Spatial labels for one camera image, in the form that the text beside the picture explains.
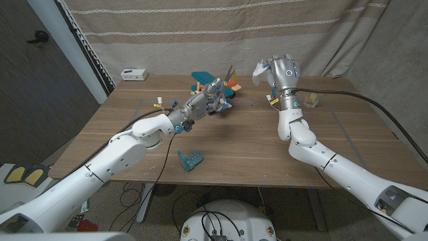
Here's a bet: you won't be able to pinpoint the white door frame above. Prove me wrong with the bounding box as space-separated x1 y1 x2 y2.
26 0 110 104

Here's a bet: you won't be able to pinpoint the white power strip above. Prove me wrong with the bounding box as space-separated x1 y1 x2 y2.
120 68 148 82

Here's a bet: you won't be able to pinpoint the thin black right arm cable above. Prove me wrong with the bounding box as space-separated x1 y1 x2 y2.
314 167 415 234

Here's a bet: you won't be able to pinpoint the yellow and black foot pedal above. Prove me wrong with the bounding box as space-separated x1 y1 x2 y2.
3 163 27 185
25 164 50 188

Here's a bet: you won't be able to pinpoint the black door handle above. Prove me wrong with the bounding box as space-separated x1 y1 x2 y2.
26 29 50 44

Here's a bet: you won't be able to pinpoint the dark wooden door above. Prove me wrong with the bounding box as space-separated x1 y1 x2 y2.
0 0 101 167

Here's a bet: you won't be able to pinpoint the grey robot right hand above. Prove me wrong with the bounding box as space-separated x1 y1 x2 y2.
263 54 302 111

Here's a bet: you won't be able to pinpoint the white tissue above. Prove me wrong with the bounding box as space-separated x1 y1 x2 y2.
251 59 272 87

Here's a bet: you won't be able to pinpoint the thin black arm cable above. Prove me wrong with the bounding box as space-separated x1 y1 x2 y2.
125 132 178 234
314 167 415 234

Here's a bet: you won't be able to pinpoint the teal and orange toy airplane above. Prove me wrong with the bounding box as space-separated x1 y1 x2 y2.
190 70 242 101

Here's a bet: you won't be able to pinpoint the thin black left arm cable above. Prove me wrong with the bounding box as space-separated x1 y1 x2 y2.
125 132 178 234

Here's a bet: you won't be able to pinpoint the white table leg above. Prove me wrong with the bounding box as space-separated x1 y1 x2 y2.
136 183 155 224

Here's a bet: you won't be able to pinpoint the teal toy flip phone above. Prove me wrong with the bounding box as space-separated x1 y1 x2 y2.
177 150 205 173

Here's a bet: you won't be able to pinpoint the black floor gadget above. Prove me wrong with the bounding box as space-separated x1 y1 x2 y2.
66 214 84 232

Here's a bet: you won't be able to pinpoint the grey table leg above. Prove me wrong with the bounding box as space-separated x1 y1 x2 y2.
306 189 327 232

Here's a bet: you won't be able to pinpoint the red floor object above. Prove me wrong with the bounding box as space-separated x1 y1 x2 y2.
76 219 100 233

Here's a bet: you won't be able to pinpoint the scissors with tan handles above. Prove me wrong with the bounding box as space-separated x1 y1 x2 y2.
212 65 237 113

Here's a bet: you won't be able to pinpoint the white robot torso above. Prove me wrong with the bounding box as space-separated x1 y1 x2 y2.
179 199 278 241

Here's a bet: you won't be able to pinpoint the clear drinking glass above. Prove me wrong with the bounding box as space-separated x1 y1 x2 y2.
303 92 319 108

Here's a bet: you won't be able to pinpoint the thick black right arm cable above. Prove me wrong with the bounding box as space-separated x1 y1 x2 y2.
294 88 428 165

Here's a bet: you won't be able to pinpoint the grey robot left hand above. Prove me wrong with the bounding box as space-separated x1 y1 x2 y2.
166 77 232 134

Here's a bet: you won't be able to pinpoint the beige striped curtain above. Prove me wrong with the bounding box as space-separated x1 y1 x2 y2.
55 0 391 96

